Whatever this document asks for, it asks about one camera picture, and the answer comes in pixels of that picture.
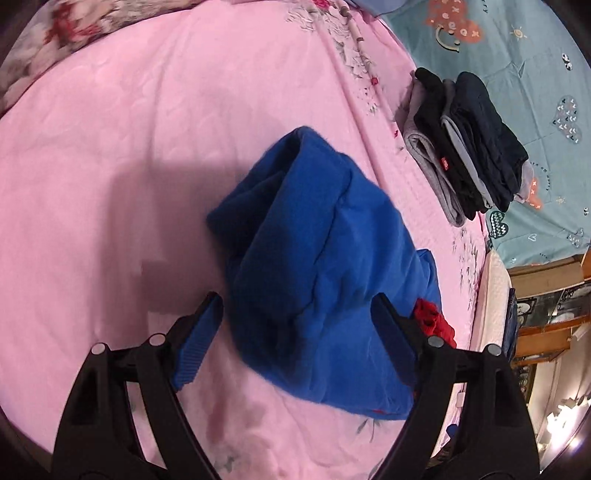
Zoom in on dark blue jeans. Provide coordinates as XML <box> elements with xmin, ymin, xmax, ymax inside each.
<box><xmin>505</xmin><ymin>288</ymin><xmax>521</xmax><ymax>361</ymax></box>

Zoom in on pink floral bedsheet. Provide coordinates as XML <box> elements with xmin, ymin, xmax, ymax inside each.
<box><xmin>0</xmin><ymin>0</ymin><xmax>490</xmax><ymax>480</ymax></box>

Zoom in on red floral pillow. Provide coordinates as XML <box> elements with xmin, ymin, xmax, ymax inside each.
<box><xmin>0</xmin><ymin>0</ymin><xmax>199</xmax><ymax>116</ymax></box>

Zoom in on teal heart-printed sheet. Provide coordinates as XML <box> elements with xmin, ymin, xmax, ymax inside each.
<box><xmin>379</xmin><ymin>0</ymin><xmax>591</xmax><ymax>266</ymax></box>

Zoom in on blue and red pants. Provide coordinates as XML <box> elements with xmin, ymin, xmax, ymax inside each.
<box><xmin>206</xmin><ymin>126</ymin><xmax>458</xmax><ymax>422</ymax></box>

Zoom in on navy folded pants grey cuffs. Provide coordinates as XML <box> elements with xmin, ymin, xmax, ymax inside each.
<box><xmin>455</xmin><ymin>71</ymin><xmax>529</xmax><ymax>213</ymax></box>

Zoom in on wooden display cabinet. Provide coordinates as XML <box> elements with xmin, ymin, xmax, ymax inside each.
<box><xmin>505</xmin><ymin>251</ymin><xmax>591</xmax><ymax>370</ymax></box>

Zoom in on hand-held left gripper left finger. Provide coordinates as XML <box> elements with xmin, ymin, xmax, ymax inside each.
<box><xmin>52</xmin><ymin>291</ymin><xmax>225</xmax><ymax>480</ymax></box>

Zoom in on stack of dark folded clothes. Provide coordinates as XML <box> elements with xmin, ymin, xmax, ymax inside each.
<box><xmin>414</xmin><ymin>68</ymin><xmax>490</xmax><ymax>220</ymax></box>

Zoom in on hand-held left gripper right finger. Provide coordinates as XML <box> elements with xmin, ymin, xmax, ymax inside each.
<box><xmin>369</xmin><ymin>292</ymin><xmax>541</xmax><ymax>480</ymax></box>

